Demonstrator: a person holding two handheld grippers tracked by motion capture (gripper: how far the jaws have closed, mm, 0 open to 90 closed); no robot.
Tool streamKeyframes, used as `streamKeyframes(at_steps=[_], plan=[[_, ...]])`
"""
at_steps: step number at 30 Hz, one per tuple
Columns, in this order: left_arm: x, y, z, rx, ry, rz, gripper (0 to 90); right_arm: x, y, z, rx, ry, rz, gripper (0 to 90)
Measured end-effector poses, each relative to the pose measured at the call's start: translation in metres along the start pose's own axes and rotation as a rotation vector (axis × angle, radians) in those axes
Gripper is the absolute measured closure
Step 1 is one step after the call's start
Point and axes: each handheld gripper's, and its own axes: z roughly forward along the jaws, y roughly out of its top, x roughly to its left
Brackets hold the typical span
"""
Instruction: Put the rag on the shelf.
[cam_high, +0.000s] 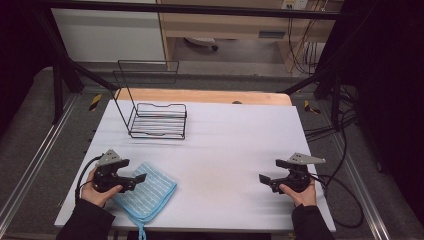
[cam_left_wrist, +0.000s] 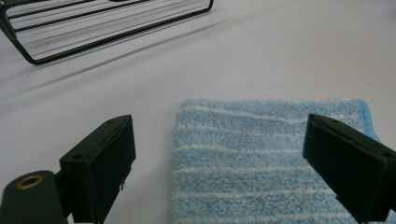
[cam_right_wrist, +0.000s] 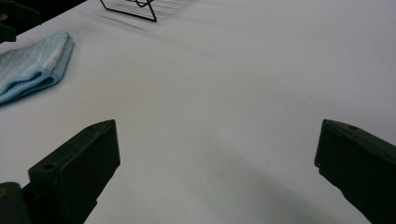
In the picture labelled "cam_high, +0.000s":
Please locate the yellow black tape marker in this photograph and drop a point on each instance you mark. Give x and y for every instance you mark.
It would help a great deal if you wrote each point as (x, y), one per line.
(311, 107)
(95, 102)

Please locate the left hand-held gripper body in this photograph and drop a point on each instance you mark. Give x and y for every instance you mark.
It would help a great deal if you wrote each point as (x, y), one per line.
(106, 178)

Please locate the black metal frame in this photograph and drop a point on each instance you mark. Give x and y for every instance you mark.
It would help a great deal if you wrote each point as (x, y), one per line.
(200, 9)

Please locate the aluminium floor rail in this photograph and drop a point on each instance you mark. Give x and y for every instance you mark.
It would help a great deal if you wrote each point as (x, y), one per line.
(363, 190)
(36, 160)

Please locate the person's right hand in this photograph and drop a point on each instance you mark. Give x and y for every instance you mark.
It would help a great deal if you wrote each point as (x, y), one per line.
(305, 197)

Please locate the blue striped cloth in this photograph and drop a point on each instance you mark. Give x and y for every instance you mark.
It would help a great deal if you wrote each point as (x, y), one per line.
(150, 195)

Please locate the wooden desk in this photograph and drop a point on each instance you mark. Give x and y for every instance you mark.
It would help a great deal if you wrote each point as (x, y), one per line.
(226, 25)

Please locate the white cabinet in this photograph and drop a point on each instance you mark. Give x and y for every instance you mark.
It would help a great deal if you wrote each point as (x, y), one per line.
(106, 36)

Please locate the person's left hand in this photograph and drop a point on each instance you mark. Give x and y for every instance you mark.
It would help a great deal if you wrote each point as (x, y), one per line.
(95, 196)

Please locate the black curtain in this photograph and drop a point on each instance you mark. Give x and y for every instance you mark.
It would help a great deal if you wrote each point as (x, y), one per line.
(390, 83)
(20, 50)

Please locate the wall power outlet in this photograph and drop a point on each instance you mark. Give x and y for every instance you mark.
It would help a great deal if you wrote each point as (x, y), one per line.
(295, 4)

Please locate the chair base with wheel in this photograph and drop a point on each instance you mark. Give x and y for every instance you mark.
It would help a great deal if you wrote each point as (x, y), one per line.
(201, 41)

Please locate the white table cover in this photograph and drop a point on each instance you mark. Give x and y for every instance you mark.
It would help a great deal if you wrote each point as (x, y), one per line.
(220, 160)

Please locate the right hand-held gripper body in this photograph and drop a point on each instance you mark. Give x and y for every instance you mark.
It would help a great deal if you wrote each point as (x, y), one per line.
(298, 178)

